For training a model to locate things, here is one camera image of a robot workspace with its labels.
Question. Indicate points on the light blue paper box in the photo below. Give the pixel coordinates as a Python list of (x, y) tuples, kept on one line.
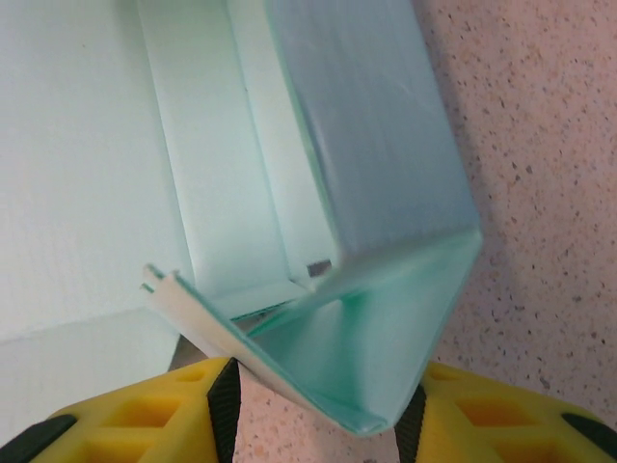
[(337, 169)]

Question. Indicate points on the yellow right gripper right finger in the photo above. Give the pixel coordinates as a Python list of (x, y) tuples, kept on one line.
[(506, 424)]

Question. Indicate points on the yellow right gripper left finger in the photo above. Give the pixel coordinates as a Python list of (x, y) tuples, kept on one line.
[(144, 419)]

